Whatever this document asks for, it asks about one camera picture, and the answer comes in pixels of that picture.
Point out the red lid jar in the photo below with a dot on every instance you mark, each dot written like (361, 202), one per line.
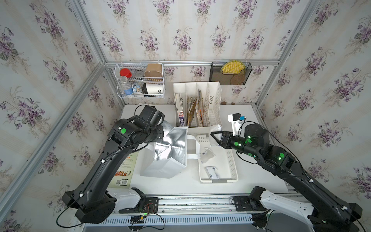
(125, 72)

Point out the colourful human history book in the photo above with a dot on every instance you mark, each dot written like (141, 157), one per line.
(201, 113)

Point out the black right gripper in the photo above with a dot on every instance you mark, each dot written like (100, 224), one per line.
(226, 139)

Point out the white plastic file organizer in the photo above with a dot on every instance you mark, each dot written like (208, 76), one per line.
(211, 92)

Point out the white perforated plastic tray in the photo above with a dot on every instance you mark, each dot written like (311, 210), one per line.
(223, 161)

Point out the woven brown round coaster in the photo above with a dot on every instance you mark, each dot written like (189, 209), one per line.
(238, 79)

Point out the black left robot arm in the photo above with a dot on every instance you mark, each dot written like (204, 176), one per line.
(91, 199)

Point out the white insulated delivery bag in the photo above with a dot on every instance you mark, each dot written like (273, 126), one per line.
(168, 158)

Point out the white wire wall basket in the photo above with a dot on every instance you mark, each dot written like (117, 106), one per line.
(137, 80)

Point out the clear gel ice pack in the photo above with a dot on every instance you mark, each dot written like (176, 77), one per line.
(206, 155)

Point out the science encyclopedia book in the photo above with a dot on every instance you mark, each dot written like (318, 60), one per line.
(179, 109)

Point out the clear plastic water bottle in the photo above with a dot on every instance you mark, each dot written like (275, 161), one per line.
(125, 85)

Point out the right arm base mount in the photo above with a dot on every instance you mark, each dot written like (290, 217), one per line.
(261, 199)

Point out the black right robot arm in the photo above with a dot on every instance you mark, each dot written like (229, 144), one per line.
(324, 212)

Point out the black mesh wall basket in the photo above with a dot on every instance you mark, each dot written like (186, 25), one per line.
(216, 74)

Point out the white black cylinder cup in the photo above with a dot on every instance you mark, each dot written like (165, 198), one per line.
(153, 89)

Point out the white blue ice pack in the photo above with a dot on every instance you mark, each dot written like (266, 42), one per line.
(212, 173)

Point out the green history picture book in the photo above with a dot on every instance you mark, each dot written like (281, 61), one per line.
(124, 174)

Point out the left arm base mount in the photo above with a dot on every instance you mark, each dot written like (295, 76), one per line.
(133, 201)

